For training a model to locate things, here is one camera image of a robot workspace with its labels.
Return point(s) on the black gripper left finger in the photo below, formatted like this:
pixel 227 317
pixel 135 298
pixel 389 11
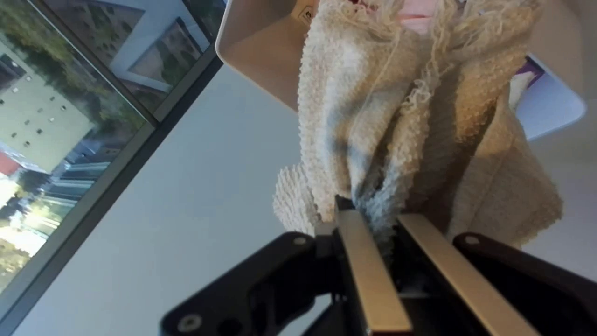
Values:
pixel 374 285

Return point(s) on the white terry towel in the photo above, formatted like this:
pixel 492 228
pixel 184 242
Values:
pixel 436 123

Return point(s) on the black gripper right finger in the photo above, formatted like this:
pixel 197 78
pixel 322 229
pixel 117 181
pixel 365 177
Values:
pixel 460 272

